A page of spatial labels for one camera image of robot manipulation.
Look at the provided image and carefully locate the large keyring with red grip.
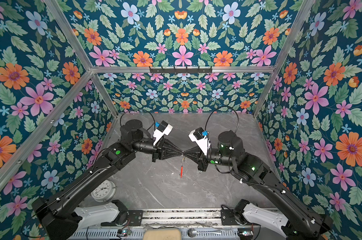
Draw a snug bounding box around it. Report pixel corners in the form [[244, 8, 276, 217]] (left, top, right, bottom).
[[180, 154, 185, 179]]

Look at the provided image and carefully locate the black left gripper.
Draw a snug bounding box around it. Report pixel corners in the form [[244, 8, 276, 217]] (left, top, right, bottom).
[[131, 134, 183, 162]]

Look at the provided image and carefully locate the white analog clock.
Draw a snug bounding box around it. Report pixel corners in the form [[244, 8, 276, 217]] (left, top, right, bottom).
[[91, 180, 117, 203]]

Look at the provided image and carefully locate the aluminium frame bar left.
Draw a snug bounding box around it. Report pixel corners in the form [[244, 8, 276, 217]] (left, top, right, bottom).
[[0, 71, 92, 193]]

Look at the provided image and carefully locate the aluminium frame corner post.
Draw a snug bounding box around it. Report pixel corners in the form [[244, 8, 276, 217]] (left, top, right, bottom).
[[45, 1, 118, 118], [253, 0, 315, 119]]

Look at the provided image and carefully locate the aluminium frame corner post left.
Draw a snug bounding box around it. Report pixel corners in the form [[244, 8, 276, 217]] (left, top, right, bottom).
[[45, 1, 118, 118]]

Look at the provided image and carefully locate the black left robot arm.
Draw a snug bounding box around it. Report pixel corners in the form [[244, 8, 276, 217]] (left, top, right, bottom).
[[32, 120, 182, 240]]

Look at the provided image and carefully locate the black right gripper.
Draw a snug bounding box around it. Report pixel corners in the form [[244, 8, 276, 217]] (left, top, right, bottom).
[[183, 145, 237, 172]]

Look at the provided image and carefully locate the metal spoon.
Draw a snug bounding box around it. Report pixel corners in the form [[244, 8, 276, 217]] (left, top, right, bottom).
[[187, 229, 222, 238]]

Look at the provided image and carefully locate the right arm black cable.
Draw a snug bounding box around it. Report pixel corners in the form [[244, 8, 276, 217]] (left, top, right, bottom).
[[204, 105, 240, 134]]

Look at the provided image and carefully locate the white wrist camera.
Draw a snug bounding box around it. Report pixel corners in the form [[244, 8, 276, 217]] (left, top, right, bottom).
[[188, 128, 211, 156], [153, 121, 173, 146]]

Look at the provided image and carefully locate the aluminium frame corner post right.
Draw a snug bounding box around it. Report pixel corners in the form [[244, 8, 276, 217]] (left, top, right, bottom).
[[253, 0, 315, 119]]

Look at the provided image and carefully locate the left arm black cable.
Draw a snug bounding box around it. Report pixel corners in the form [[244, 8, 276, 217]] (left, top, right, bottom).
[[119, 109, 157, 131]]

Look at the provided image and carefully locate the aluminium frame horizontal bar back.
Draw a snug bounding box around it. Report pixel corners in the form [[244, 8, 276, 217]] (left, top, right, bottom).
[[91, 66, 275, 74]]

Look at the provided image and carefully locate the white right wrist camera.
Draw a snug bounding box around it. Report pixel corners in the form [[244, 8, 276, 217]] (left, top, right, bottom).
[[188, 128, 211, 156]]

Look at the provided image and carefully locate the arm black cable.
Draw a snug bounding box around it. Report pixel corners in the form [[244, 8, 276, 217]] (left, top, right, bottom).
[[119, 109, 157, 131], [204, 105, 240, 134]]

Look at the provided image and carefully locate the black hook rack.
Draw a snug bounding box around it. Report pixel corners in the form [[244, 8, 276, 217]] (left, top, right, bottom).
[[149, 67, 213, 74]]

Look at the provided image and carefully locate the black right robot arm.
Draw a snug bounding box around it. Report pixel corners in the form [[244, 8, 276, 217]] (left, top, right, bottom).
[[184, 128, 333, 240]]

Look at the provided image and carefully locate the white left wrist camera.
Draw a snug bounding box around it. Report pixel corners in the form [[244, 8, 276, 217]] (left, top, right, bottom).
[[153, 121, 173, 146]]

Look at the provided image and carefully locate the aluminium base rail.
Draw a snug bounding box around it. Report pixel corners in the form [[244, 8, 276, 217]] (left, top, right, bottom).
[[78, 207, 304, 229]]

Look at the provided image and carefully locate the beige pad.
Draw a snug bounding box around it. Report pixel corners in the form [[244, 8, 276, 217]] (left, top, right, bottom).
[[143, 229, 182, 240]]

